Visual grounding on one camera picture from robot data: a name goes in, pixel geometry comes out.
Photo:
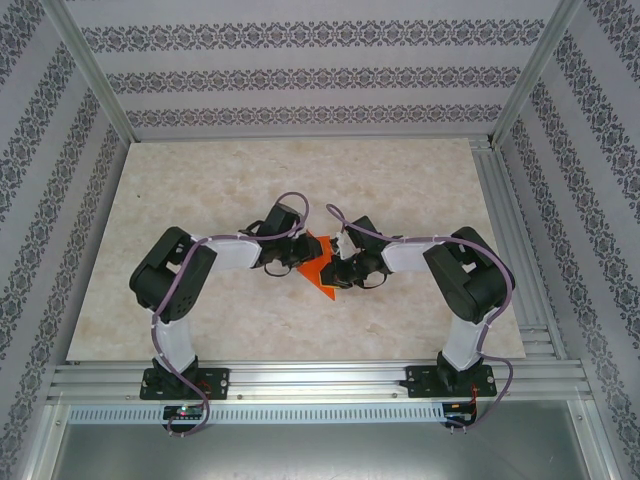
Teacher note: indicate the orange paper sheet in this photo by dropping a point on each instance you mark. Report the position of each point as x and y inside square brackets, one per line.
[312, 275]

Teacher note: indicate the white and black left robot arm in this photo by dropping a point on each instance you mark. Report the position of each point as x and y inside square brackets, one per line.
[230, 255]

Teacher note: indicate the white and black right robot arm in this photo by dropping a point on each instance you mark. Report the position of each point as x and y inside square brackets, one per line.
[465, 285]

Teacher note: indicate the right controller circuit board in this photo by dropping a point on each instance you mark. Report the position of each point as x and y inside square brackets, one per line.
[460, 412]

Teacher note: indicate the controller circuit board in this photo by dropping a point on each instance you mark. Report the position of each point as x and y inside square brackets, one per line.
[460, 412]
[182, 412]

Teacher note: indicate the grey metal panel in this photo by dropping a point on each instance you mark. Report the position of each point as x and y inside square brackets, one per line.
[320, 455]

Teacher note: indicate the left controller circuit board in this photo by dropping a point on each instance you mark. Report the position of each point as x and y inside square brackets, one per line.
[182, 412]

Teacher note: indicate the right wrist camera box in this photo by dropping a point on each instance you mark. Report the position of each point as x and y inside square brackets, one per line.
[345, 245]

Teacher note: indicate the long aluminium mounting rail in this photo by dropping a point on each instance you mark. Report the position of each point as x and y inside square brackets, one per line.
[320, 380]

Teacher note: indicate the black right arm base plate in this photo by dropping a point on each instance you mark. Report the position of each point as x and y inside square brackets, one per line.
[422, 382]

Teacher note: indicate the aluminium side rail profile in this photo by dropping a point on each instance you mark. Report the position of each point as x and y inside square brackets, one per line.
[500, 200]

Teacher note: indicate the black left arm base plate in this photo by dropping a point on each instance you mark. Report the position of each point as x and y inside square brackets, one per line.
[217, 382]

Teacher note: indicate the aluminium frame post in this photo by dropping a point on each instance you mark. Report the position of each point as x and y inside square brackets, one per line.
[95, 80]
[535, 65]

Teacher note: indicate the aluminium frame beam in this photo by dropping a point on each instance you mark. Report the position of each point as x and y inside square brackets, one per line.
[592, 445]
[47, 445]

